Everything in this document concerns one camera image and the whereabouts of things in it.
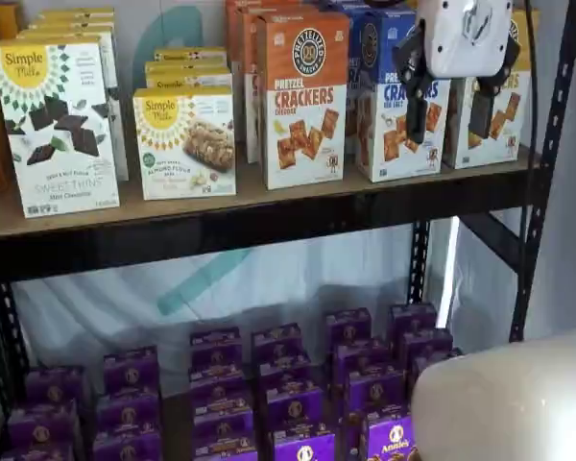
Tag orange cheddar pretzel cracker box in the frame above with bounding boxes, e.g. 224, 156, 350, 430
255, 10, 351, 191
236, 5, 270, 165
224, 0, 318, 144

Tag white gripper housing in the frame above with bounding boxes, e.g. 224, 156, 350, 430
392, 0, 523, 145

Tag black metal shelf beam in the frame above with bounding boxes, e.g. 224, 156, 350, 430
0, 165, 551, 287

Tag dark metal shelf unit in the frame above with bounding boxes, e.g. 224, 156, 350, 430
9, 0, 462, 414

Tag blue sea salt pretzel box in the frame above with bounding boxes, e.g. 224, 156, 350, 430
314, 0, 371, 14
346, 12, 366, 155
357, 9, 455, 183

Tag wooden shelf board with crackers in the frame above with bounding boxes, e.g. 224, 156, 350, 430
0, 141, 546, 240

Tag black metal side brace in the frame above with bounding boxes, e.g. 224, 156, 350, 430
459, 210, 525, 266

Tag white pretzel crackers box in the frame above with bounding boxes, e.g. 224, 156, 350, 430
444, 7, 541, 170

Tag black perforated shelf post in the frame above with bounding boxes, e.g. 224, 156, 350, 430
0, 281, 31, 424
411, 219, 432, 308
508, 0, 576, 343

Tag purple Annie's boxes group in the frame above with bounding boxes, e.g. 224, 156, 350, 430
71, 383, 366, 461

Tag purple Annie's snack box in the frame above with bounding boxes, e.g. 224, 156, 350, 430
251, 323, 303, 361
190, 391, 255, 438
410, 350, 464, 385
95, 387, 163, 433
257, 353, 314, 391
193, 431, 259, 461
188, 362, 251, 403
324, 308, 372, 345
332, 337, 391, 376
0, 440, 76, 461
26, 366, 88, 410
359, 411, 420, 461
189, 328, 244, 369
265, 382, 324, 431
396, 328, 456, 366
7, 400, 81, 448
102, 345, 161, 396
272, 422, 338, 461
387, 302, 439, 347
92, 425, 164, 461
346, 365, 410, 419

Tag Simple Mills almond bar box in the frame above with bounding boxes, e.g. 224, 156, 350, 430
153, 46, 228, 63
145, 71, 235, 95
144, 60, 232, 77
132, 87, 238, 202

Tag Simple Mills Sweet Thins box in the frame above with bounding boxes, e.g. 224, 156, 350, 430
36, 6, 116, 21
27, 17, 116, 31
14, 26, 130, 182
0, 35, 122, 220

